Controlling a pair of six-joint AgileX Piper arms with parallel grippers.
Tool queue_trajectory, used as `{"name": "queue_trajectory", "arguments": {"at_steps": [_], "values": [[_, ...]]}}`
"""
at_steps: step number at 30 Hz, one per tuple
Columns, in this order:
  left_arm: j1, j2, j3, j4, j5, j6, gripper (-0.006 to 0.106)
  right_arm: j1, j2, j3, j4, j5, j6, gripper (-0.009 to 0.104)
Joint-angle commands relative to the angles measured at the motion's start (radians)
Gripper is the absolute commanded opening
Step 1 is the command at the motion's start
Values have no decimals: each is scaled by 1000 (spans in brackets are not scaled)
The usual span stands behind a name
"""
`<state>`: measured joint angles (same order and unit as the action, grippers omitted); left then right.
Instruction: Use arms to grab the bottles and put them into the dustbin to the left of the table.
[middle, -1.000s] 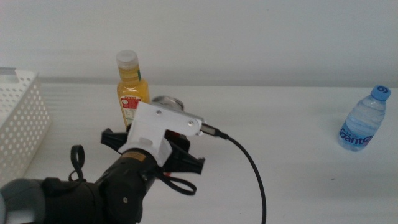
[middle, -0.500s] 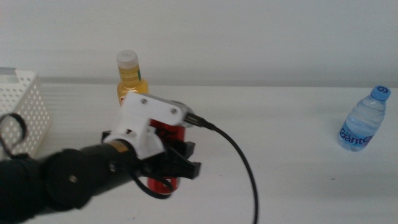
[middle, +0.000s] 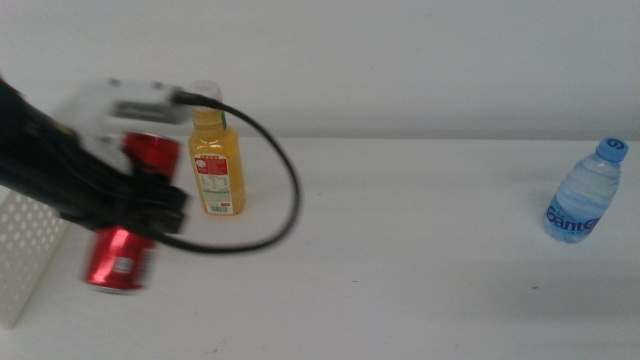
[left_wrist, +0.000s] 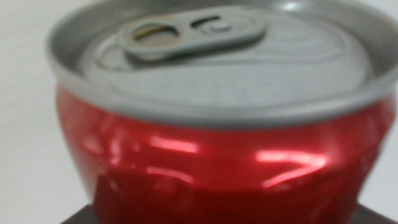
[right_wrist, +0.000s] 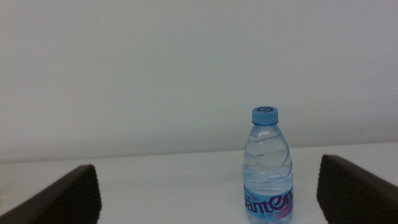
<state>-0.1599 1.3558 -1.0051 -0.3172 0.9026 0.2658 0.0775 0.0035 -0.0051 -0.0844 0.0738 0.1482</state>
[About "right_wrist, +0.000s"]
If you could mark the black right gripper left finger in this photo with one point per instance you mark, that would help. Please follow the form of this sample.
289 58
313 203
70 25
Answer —
68 202

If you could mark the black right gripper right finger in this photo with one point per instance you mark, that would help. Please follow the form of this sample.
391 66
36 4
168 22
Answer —
351 193

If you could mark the clear water bottle blue cap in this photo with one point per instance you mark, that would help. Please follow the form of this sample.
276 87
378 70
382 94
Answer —
267 168

